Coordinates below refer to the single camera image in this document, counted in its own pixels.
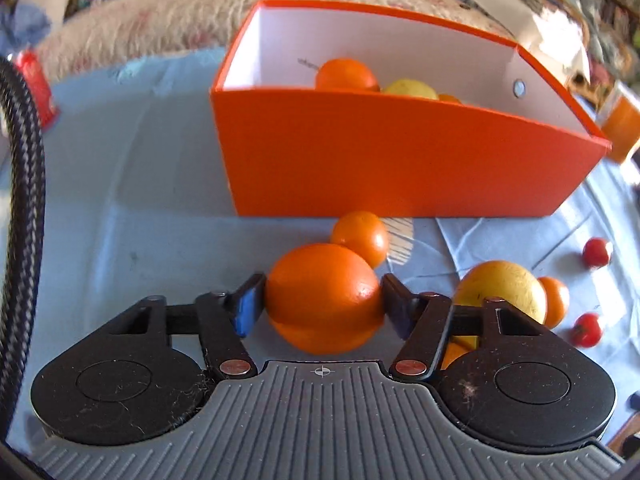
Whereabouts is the small orange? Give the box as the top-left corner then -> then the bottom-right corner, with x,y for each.
440,341 -> 473,370
538,276 -> 570,328
330,211 -> 390,269

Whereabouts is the small yellow pear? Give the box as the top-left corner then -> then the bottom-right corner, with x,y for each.
452,260 -> 548,324

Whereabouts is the large orange persimmon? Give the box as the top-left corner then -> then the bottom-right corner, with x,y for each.
266,243 -> 385,356

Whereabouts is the red tomato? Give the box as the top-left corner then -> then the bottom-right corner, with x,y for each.
570,312 -> 603,348
582,237 -> 613,269

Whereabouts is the large yellow pear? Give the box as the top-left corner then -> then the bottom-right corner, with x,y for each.
382,78 -> 439,101

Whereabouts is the orange with stem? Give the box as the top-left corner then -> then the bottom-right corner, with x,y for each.
298,58 -> 380,92

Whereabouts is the blue tablecloth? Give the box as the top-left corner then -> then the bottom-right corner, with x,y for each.
24,49 -> 639,434

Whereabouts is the orange cardboard box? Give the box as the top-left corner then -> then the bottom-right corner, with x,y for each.
210,0 -> 611,217

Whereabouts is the red soda can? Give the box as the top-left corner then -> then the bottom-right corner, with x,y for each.
13,49 -> 58,130

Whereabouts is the orange plastic canister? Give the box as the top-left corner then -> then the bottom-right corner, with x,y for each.
601,96 -> 640,165

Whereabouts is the black braided cable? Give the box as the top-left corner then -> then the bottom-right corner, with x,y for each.
0,54 -> 49,441

